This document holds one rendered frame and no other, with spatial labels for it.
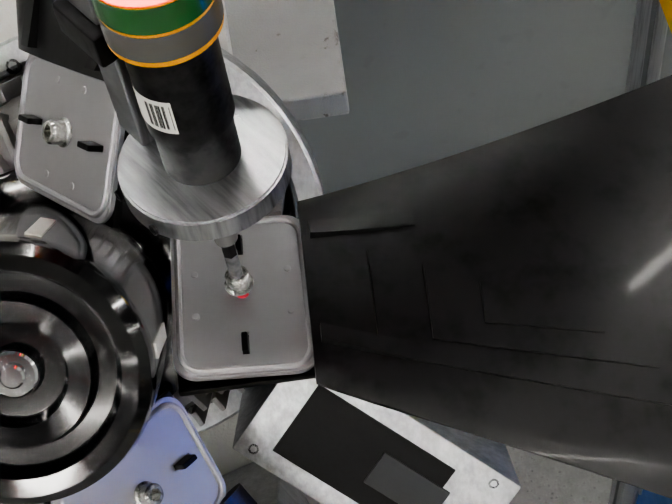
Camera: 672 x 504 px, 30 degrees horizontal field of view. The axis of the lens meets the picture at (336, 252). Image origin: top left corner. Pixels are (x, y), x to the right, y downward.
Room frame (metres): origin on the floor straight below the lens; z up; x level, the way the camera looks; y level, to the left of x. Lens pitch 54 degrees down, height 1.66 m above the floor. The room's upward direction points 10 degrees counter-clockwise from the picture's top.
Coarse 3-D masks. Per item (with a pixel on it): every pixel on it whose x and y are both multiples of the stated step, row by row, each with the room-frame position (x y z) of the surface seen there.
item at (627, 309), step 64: (576, 128) 0.40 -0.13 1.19; (640, 128) 0.39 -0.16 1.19; (384, 192) 0.38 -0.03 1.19; (448, 192) 0.37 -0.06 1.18; (512, 192) 0.37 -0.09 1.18; (576, 192) 0.36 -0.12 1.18; (640, 192) 0.36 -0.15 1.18; (320, 256) 0.35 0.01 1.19; (384, 256) 0.34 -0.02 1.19; (448, 256) 0.34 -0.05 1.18; (512, 256) 0.33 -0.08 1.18; (576, 256) 0.33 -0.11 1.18; (640, 256) 0.33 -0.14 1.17; (320, 320) 0.31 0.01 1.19; (384, 320) 0.31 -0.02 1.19; (448, 320) 0.30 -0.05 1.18; (512, 320) 0.30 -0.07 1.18; (576, 320) 0.30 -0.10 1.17; (640, 320) 0.30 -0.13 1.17; (320, 384) 0.28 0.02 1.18; (384, 384) 0.28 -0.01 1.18; (448, 384) 0.27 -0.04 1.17; (512, 384) 0.27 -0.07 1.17; (576, 384) 0.27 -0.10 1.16; (640, 384) 0.27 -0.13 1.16; (576, 448) 0.24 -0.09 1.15; (640, 448) 0.24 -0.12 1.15
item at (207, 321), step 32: (256, 224) 0.37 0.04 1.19; (288, 224) 0.37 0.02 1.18; (192, 256) 0.36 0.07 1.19; (256, 256) 0.35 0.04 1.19; (288, 256) 0.35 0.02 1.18; (192, 288) 0.34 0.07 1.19; (224, 288) 0.34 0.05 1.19; (256, 288) 0.34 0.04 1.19; (288, 288) 0.33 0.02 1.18; (192, 320) 0.32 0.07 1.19; (224, 320) 0.32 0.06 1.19; (256, 320) 0.32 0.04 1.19; (288, 320) 0.32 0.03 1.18; (192, 352) 0.30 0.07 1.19; (224, 352) 0.30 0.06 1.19; (256, 352) 0.30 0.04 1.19; (288, 352) 0.30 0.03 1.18
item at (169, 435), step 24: (168, 408) 0.32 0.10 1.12; (144, 432) 0.30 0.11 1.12; (168, 432) 0.31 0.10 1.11; (192, 432) 0.31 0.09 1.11; (144, 456) 0.29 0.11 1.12; (168, 456) 0.30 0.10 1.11; (120, 480) 0.28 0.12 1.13; (144, 480) 0.28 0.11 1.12; (168, 480) 0.29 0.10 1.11; (192, 480) 0.29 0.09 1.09; (216, 480) 0.29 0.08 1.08
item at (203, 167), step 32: (128, 64) 0.33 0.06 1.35; (192, 64) 0.32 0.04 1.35; (224, 64) 0.33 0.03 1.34; (160, 96) 0.32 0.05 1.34; (192, 96) 0.32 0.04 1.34; (224, 96) 0.33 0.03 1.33; (160, 128) 0.32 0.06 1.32; (192, 128) 0.32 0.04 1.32; (224, 128) 0.32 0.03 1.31; (192, 160) 0.32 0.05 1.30; (224, 160) 0.32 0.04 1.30
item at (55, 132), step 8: (48, 120) 0.39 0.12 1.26; (56, 120) 0.39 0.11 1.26; (64, 120) 0.40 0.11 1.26; (48, 128) 0.39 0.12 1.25; (56, 128) 0.39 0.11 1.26; (64, 128) 0.39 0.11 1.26; (48, 136) 0.39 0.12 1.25; (56, 136) 0.39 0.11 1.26; (64, 136) 0.39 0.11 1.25; (56, 144) 0.39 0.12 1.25; (64, 144) 0.39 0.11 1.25
